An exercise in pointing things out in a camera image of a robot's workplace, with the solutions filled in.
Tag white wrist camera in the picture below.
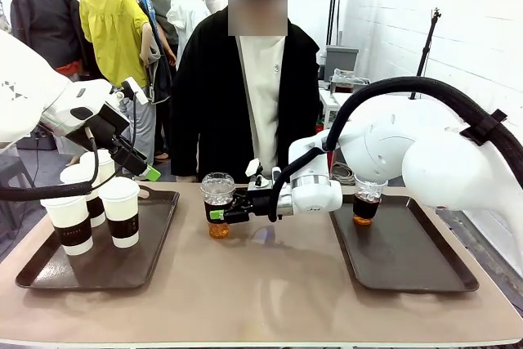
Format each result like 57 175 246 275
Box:
121 76 150 105
244 157 284 191

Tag glass jar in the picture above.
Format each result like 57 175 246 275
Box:
330 68 356 94

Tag black case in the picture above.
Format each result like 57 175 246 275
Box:
16 126 57 151

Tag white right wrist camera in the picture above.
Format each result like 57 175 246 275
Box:
244 157 284 191

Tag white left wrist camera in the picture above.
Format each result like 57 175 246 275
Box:
121 76 150 105

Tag coiled grey cable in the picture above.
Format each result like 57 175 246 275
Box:
329 160 356 186

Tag black stool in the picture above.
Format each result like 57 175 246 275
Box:
0 154 36 239

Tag black tripod pole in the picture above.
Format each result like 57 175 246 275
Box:
409 7 444 101

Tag white lidded paper coffee cup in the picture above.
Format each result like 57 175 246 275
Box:
60 163 107 229
78 149 117 186
98 177 141 249

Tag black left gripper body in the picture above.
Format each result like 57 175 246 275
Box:
65 102 149 177

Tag dark brown serving tray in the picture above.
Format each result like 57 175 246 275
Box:
329 193 480 293
15 185 181 291

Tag clear iced coffee cup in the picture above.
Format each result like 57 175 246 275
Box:
199 172 237 240
352 177 389 226

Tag thin black camera cable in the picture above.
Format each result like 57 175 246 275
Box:
92 81 140 193

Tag mannequin in black jacket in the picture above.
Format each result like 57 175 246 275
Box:
10 0 85 80

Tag person in black cardigan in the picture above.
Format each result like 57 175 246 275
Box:
169 0 321 184

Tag grey box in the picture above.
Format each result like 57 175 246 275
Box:
324 45 360 83

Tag thick black left arm hose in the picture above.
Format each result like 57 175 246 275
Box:
0 126 101 203

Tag person in grey-green shirt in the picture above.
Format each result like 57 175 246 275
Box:
146 0 181 47

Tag thick black right arm hose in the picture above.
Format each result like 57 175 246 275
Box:
267 76 523 223

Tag thick black arm hose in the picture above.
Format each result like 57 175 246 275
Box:
267 76 523 223
0 126 101 203

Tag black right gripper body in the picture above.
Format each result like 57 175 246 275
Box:
244 185 284 220

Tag mannequin in yellow shirt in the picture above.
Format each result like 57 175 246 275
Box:
79 0 164 181

